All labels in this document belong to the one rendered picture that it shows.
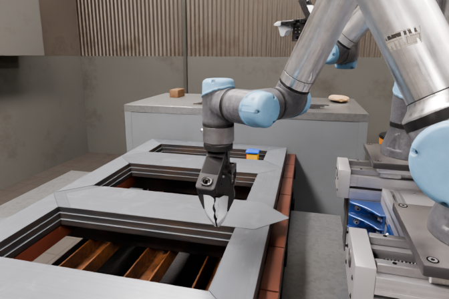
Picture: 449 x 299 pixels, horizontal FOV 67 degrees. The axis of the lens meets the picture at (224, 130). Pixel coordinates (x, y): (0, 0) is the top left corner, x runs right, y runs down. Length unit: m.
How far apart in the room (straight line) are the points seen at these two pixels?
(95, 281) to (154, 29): 3.77
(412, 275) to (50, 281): 0.69
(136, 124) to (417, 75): 1.69
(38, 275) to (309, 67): 0.73
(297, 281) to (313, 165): 0.84
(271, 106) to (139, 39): 3.83
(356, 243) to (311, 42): 0.40
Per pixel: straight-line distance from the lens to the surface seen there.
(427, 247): 0.65
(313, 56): 0.75
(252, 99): 0.69
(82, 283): 0.83
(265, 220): 1.01
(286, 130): 1.79
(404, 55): 0.51
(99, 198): 1.21
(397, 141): 1.11
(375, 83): 3.95
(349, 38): 1.17
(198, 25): 4.15
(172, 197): 1.16
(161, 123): 1.94
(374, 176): 1.12
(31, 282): 0.87
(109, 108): 4.75
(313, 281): 1.13
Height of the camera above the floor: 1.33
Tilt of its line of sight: 13 degrees down
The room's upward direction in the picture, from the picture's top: straight up
